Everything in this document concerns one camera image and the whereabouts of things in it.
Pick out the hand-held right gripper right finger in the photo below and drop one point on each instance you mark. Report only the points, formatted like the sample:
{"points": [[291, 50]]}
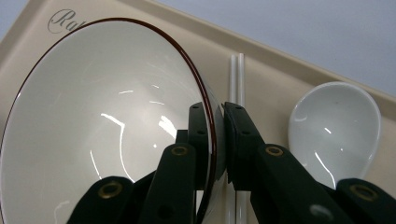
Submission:
{"points": [[241, 149]]}

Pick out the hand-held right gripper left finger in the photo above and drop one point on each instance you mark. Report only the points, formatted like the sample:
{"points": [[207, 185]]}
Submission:
{"points": [[200, 130]]}

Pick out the white ceramic spoon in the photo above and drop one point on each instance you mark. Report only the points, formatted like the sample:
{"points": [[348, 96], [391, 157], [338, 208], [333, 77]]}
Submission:
{"points": [[336, 124]]}

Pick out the beige plastic tray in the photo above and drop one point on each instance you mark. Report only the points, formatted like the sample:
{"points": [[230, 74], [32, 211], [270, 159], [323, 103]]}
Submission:
{"points": [[267, 81]]}

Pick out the white chopstick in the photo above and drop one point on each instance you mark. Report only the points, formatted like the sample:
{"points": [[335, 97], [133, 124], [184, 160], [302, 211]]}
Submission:
{"points": [[233, 81], [241, 81]]}

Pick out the white bowl with dark rim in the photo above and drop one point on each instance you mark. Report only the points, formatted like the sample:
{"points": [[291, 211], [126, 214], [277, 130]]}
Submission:
{"points": [[93, 109]]}

